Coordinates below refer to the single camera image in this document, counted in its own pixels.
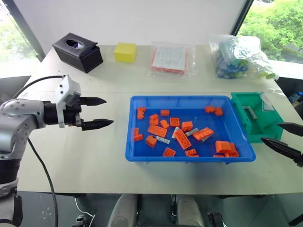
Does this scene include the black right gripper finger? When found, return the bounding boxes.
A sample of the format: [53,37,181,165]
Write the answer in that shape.
[277,122,303,137]
[260,137,303,167]

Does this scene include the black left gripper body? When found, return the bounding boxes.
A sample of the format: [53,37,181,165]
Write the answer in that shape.
[63,94,84,128]

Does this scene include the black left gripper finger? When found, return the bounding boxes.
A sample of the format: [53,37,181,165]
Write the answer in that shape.
[80,96,107,107]
[81,119,115,131]

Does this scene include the green plastic bin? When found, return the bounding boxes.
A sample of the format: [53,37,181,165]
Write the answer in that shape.
[230,91,285,143]

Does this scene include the black tissue box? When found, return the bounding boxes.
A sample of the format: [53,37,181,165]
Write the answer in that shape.
[52,32,104,74]

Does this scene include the yellow block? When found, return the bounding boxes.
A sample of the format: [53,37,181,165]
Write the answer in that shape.
[114,42,138,64]

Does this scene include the clear label holder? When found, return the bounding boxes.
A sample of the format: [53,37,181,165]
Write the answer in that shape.
[259,93,276,112]

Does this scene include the blue plastic tray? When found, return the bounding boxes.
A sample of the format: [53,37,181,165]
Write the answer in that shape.
[124,95,257,164]

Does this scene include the long orange building block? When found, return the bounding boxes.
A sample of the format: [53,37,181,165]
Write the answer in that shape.
[192,127,214,141]
[174,130,192,150]
[147,124,168,137]

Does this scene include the orange plastic part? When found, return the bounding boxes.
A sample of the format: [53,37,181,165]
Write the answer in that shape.
[214,140,232,154]

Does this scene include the clear bag with papers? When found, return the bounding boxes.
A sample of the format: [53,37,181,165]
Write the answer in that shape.
[147,42,197,80]

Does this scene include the clear bag with toys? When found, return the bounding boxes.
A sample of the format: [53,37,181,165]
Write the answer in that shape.
[208,33,280,81]

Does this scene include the grey rounded shape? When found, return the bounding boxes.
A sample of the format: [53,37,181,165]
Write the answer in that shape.
[111,194,138,227]
[177,194,206,227]

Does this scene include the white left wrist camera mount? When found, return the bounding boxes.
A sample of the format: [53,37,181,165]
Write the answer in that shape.
[55,75,82,129]

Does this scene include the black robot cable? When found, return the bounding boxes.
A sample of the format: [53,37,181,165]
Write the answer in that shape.
[27,138,59,227]
[11,75,67,100]

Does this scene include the thin white cable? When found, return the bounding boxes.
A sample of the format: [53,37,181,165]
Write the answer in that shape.
[74,197,96,218]

